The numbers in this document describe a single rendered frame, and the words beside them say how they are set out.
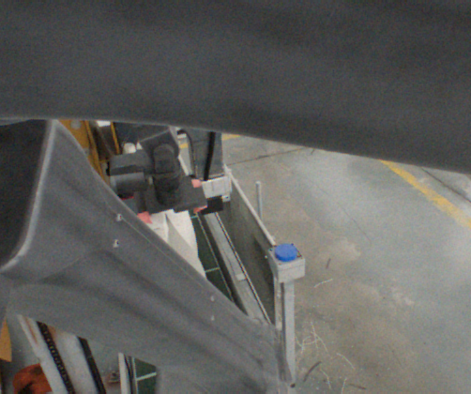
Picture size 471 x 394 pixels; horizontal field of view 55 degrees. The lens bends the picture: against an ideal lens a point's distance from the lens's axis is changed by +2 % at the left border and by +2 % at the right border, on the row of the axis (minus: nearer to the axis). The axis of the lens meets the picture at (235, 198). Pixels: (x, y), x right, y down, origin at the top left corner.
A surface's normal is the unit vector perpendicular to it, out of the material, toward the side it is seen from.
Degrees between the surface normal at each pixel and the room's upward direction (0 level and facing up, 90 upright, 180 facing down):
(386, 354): 0
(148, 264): 77
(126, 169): 102
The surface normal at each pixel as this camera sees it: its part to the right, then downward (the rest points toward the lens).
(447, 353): -0.08, -0.84
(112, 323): 0.09, 0.84
